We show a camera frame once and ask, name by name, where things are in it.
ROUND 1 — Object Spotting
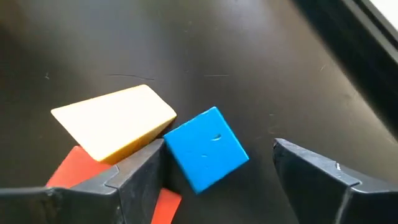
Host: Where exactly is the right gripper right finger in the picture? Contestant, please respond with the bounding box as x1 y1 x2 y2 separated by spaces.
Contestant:
273 138 398 224

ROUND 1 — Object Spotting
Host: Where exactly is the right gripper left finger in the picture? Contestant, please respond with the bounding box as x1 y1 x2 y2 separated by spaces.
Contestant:
0 138 166 224

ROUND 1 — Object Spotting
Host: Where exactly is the red block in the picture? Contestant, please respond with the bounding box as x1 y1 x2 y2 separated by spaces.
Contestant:
45 145 183 224

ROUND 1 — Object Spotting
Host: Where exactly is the cream wedge block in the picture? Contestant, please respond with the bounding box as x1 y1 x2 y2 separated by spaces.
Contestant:
50 84 178 166

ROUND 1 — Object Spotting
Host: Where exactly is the blue cube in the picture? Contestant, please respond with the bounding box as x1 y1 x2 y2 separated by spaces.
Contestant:
163 106 250 195

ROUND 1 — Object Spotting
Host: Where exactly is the black table edge rail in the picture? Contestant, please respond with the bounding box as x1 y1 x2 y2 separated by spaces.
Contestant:
290 0 398 138

